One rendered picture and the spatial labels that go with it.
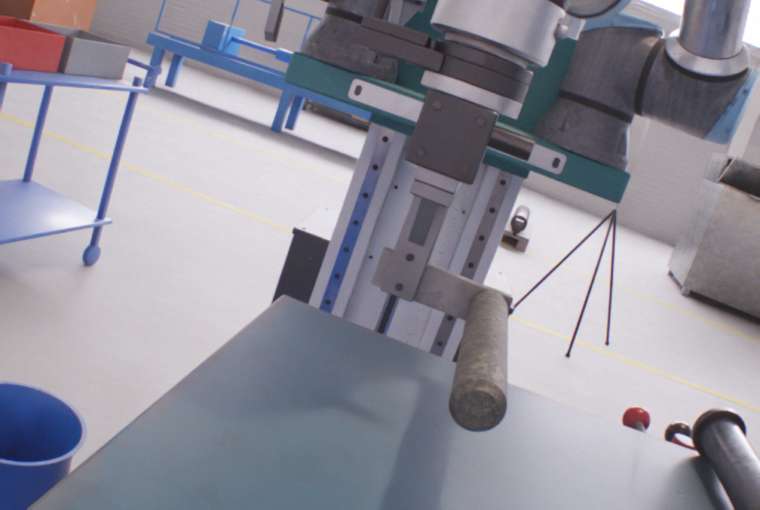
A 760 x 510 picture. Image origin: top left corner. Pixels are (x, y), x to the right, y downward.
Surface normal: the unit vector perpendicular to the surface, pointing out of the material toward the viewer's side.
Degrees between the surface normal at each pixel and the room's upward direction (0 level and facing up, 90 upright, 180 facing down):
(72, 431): 62
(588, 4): 151
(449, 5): 90
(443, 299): 90
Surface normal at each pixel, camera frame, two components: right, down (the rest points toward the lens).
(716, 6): -0.44, 0.68
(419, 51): -0.18, 0.14
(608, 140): 0.26, -0.07
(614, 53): -0.48, -0.07
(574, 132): -0.32, -0.30
